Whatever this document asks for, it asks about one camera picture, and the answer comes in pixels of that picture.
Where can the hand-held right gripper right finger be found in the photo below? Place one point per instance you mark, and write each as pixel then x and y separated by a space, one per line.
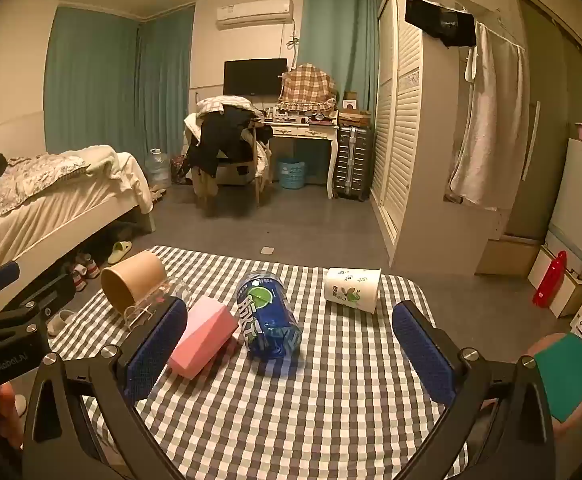
pixel 421 350

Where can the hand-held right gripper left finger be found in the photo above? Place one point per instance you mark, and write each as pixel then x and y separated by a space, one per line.
pixel 153 355

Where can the clear plastic cup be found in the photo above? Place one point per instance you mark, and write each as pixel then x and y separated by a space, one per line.
pixel 173 287

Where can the brown paper cup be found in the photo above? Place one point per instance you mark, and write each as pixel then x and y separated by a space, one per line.
pixel 141 272

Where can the white printed cup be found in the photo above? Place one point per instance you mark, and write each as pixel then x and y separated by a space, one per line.
pixel 353 290

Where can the person's left hand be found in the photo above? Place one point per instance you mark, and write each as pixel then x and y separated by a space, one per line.
pixel 7 412

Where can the white slipper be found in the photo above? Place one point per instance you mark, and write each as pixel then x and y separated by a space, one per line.
pixel 61 321

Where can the pair of sneakers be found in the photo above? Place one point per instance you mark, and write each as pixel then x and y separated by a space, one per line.
pixel 82 270

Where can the pink block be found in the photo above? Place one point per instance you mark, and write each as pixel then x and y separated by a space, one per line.
pixel 206 332

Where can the bed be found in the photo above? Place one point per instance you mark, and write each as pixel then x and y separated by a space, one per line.
pixel 46 220

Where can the green slipper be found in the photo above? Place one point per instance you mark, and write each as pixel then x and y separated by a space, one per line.
pixel 119 251

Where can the floral quilt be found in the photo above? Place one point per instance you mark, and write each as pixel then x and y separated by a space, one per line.
pixel 26 180

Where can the grey checkered tablecloth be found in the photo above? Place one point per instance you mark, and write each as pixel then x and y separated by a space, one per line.
pixel 321 390

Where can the blue drink can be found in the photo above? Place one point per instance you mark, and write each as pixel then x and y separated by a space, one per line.
pixel 268 317

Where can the red bottle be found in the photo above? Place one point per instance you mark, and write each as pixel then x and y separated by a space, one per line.
pixel 548 282

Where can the green cushion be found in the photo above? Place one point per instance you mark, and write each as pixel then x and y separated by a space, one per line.
pixel 566 375

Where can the large water jug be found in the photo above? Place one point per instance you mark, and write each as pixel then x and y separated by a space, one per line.
pixel 158 170

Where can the white storage box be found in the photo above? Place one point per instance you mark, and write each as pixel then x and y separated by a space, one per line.
pixel 573 292

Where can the pink stool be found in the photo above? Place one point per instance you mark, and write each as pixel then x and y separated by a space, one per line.
pixel 578 412

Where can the grey suitcase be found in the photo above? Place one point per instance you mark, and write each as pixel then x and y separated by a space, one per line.
pixel 353 162

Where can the wooden chair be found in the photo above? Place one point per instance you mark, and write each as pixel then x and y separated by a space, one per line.
pixel 256 170

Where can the white louvred wardrobe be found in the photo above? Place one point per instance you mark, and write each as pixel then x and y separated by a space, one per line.
pixel 406 135

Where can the small white fridge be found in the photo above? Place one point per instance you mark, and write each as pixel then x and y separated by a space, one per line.
pixel 581 205

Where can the wide teal curtain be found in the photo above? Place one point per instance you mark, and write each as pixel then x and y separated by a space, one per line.
pixel 96 80

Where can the blue waste basket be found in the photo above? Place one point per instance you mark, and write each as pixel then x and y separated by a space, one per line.
pixel 291 174

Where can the dark clothes pile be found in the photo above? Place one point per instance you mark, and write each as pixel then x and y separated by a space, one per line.
pixel 221 135

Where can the white hanging garment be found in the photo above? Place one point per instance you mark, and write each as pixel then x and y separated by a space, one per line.
pixel 488 125

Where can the cardboard box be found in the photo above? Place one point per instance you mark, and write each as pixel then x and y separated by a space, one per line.
pixel 355 118

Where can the white desk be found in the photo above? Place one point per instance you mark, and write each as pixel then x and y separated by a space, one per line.
pixel 301 132

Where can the door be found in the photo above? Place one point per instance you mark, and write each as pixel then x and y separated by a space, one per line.
pixel 546 110

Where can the plaid cloth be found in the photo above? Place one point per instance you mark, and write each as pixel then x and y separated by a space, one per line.
pixel 306 82

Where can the black monitor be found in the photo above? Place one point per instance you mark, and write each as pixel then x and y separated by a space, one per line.
pixel 255 76

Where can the narrow teal curtain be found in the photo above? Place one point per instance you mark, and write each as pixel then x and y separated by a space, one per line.
pixel 341 35

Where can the black hanging bag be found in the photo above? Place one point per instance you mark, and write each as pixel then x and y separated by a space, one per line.
pixel 438 19

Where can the white air conditioner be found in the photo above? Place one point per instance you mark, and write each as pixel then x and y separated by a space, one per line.
pixel 253 15

